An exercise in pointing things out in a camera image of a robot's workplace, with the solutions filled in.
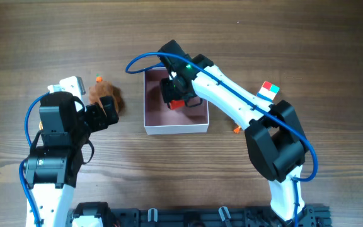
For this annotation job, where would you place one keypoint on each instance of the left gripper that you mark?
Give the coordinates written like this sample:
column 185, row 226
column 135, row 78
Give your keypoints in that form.
column 101, row 121

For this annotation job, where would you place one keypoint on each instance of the brown plush toy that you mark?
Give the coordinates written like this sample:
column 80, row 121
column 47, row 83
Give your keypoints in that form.
column 106, row 88

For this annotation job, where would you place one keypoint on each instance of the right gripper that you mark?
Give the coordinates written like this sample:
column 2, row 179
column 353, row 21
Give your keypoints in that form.
column 167, row 94

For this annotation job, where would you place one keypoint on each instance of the white box pink interior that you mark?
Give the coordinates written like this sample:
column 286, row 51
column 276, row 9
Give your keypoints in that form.
column 159, row 119

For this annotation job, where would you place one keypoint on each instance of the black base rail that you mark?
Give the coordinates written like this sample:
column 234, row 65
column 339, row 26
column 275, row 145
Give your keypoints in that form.
column 99, row 214

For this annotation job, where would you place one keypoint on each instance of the yellow duck toy blue hat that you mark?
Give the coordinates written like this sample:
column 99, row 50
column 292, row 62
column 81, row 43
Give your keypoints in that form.
column 237, row 129

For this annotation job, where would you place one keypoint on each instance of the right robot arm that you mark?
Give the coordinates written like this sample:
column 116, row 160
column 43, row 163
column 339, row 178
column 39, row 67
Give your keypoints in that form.
column 274, row 136

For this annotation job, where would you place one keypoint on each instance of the multicoloured puzzle cube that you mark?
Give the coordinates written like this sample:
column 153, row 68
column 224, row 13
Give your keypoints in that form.
column 268, row 91

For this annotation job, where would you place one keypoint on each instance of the red toy truck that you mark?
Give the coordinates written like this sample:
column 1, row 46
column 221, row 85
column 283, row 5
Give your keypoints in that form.
column 175, row 104

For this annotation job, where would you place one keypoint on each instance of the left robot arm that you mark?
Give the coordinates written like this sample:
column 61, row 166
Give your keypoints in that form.
column 49, row 174

